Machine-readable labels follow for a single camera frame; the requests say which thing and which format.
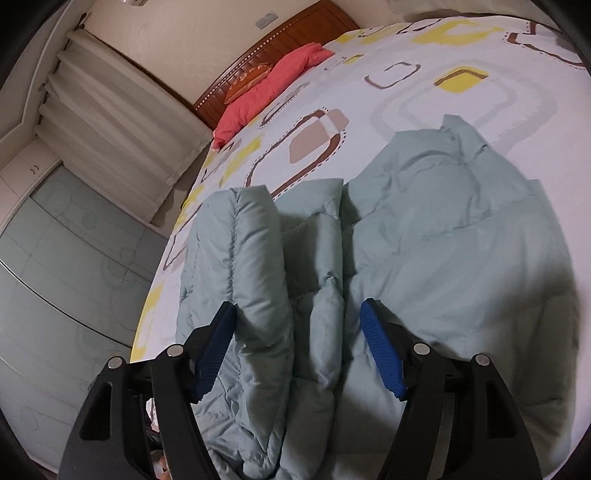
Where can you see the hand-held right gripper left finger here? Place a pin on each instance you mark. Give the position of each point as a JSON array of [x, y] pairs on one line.
[[214, 350]]

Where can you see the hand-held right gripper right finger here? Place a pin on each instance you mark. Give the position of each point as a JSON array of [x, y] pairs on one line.
[[381, 350]]

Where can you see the light green puffer jacket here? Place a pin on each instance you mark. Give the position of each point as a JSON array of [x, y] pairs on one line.
[[461, 277]]

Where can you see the glass door wardrobe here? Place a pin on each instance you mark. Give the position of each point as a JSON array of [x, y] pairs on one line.
[[69, 277]]

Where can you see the short cream curtain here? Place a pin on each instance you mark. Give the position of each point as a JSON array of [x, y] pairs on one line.
[[115, 124]]

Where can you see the bed with patterned sheet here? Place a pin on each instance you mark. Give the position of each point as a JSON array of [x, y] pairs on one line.
[[392, 101]]

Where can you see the red pillow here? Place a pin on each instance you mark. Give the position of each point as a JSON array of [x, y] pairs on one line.
[[258, 97]]

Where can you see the orange pillow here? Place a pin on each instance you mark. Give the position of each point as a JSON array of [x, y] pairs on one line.
[[244, 83]]

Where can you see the wooden headboard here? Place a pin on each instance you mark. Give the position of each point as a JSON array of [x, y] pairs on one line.
[[295, 32]]

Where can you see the wall switch panel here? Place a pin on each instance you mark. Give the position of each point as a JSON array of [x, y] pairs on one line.
[[266, 21]]

